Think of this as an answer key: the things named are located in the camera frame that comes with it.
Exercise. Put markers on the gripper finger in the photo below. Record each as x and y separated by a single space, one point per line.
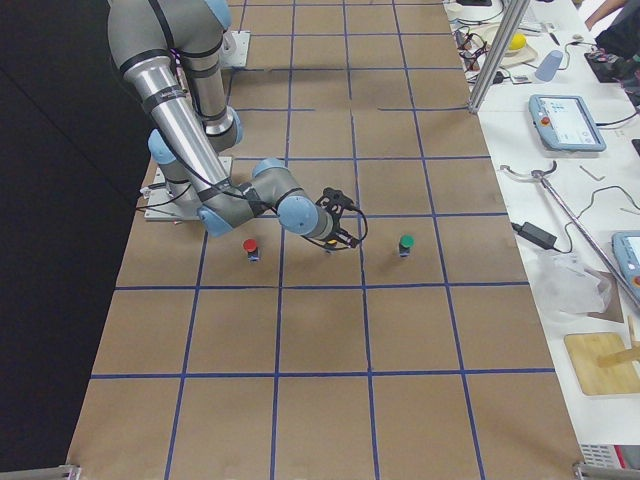
345 235
347 242

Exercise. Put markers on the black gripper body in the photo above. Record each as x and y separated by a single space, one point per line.
338 235

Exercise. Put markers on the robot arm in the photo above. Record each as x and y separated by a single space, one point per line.
169 52

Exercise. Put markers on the green push button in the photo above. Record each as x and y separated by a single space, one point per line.
405 245

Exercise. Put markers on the red push button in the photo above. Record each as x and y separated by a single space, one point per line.
252 249

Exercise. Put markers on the black power adapter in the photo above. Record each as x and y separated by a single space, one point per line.
537 236

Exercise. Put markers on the metal grabber stick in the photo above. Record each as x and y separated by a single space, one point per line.
541 177

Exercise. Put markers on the clear plastic bag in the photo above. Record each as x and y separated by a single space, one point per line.
563 283

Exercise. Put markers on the teach pendant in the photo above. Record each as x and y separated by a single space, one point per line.
625 247
564 123

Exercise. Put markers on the white plate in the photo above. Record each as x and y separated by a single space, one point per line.
516 57

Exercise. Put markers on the wooden cutting board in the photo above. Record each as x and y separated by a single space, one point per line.
602 363

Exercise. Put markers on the blue plastic cup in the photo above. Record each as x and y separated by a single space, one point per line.
548 67

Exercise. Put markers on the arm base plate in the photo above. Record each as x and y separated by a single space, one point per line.
234 50
177 197

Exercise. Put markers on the aluminium frame post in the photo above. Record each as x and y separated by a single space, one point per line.
502 39

